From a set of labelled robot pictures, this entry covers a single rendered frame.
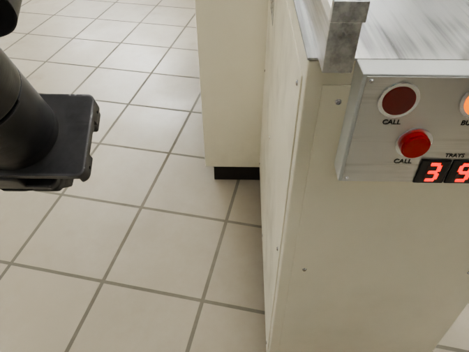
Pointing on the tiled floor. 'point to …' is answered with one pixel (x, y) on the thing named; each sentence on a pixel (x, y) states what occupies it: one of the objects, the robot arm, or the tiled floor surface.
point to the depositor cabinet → (232, 84)
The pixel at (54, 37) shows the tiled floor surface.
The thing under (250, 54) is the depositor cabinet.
